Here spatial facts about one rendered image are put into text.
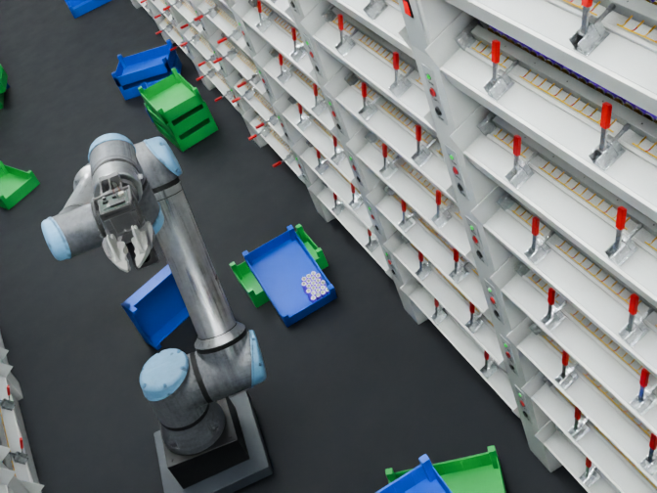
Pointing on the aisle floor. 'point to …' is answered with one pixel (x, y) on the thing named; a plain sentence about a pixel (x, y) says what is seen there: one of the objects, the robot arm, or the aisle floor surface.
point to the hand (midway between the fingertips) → (133, 267)
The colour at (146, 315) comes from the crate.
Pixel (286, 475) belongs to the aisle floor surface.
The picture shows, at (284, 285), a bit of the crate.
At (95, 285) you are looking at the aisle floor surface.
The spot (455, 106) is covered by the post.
